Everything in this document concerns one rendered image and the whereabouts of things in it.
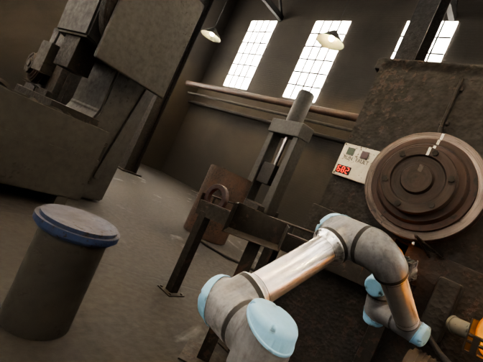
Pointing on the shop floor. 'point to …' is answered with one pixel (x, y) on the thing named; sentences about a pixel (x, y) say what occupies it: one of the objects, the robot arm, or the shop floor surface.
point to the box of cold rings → (45, 148)
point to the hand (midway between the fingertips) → (412, 268)
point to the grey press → (116, 67)
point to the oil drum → (225, 177)
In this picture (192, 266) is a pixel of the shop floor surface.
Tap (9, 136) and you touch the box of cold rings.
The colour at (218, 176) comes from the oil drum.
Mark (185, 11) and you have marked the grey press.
